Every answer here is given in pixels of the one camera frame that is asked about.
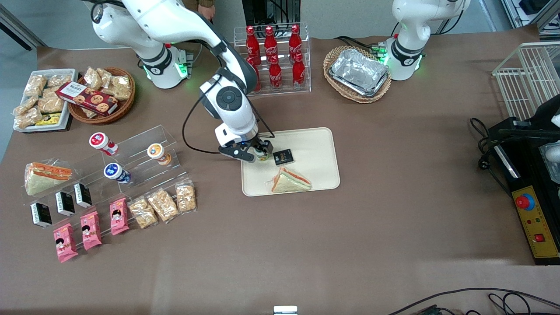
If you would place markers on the clear bag of crisps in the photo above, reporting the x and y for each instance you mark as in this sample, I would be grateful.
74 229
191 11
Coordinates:
59 80
92 78
89 113
162 204
28 118
50 104
35 85
143 213
24 105
186 197
106 75
120 87

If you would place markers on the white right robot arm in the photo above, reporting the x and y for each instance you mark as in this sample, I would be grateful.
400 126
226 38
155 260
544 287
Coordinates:
175 22

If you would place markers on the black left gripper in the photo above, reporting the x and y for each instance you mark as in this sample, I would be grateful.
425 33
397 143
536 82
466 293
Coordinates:
546 113

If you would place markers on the clear acrylic bottle rack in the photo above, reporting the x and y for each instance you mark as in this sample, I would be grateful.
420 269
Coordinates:
284 94

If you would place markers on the light wicker basket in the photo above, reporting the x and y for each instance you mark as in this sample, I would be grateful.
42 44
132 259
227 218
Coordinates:
334 57

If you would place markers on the yellow snack packet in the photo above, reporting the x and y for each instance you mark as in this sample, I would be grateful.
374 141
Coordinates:
49 119

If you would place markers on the small black white box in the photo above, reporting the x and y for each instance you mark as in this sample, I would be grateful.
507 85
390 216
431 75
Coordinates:
40 214
65 203
82 195
283 157

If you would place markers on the green gum bottle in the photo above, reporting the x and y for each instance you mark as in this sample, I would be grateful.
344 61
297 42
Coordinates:
263 155

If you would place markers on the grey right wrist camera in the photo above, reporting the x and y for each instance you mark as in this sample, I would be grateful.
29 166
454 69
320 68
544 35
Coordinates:
227 134

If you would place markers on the pink snack pack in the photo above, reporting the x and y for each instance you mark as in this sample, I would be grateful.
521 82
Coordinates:
118 216
90 230
64 243

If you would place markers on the wrapped triangle sandwich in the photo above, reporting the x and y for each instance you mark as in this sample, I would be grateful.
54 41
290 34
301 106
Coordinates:
43 179
291 181

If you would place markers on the bystander hand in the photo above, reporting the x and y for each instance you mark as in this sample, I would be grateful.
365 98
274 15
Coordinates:
208 12

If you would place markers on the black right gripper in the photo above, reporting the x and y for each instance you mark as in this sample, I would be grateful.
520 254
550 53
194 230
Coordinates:
263 145

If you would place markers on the metal frame shelf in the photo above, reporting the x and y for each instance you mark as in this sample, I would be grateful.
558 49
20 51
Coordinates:
531 13

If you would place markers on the clear acrylic stepped display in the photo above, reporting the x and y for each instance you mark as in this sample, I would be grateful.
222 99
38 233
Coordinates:
140 140

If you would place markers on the red cola bottle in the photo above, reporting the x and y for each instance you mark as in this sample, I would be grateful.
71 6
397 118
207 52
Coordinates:
251 41
258 83
270 41
275 76
299 74
295 39

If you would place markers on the red gum bottle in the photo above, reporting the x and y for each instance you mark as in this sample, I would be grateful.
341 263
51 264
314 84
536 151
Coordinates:
103 143

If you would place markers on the brown table cover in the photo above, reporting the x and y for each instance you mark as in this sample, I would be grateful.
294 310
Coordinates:
393 218

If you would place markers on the maroon cookie box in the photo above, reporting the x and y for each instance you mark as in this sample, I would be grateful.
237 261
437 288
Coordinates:
87 98

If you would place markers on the beige serving tray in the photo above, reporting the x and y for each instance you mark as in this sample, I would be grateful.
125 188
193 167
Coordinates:
315 153

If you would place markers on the blue gum bottle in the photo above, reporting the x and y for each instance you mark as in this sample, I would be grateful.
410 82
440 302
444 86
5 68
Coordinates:
117 173

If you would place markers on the forearm in brown sleeve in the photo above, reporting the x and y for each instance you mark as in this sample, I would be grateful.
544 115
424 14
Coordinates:
205 2

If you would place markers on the small white device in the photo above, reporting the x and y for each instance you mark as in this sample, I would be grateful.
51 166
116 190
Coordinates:
285 310

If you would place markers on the white rectangular tray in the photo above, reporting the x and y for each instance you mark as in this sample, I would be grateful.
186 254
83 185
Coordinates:
65 120

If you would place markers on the black equipment frame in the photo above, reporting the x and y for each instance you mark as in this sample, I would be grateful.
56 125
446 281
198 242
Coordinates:
262 13

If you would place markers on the orange gum bottle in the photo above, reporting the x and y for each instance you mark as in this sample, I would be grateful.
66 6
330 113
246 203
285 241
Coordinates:
158 153

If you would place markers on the dark brown wicker basket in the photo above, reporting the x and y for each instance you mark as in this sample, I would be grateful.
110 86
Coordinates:
122 107

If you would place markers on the black sealing machine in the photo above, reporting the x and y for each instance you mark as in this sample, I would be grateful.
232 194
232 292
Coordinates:
536 218

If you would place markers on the aluminium foil tray stack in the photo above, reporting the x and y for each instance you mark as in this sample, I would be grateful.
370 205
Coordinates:
358 72

